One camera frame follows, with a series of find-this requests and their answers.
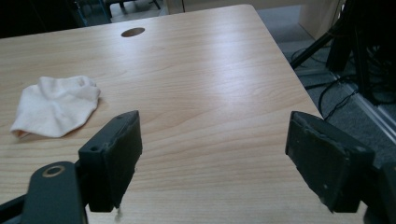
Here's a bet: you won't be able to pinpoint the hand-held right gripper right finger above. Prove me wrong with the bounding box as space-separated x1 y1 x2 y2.
285 110 375 214

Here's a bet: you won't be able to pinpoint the light wooden cabinet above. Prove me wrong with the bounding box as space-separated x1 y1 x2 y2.
298 0 347 41

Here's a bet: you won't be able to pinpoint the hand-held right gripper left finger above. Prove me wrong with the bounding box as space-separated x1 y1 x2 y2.
78 109 144 213

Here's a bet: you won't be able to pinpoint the white cloth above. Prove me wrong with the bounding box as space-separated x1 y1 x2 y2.
9 75 102 139

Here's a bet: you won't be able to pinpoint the dark equipment stand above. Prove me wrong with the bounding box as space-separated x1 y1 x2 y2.
325 0 396 105

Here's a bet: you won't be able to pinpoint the black stand leg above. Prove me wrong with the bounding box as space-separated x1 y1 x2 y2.
290 24 344 70

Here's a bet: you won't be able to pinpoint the black cable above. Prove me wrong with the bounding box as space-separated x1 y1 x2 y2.
304 74 359 121

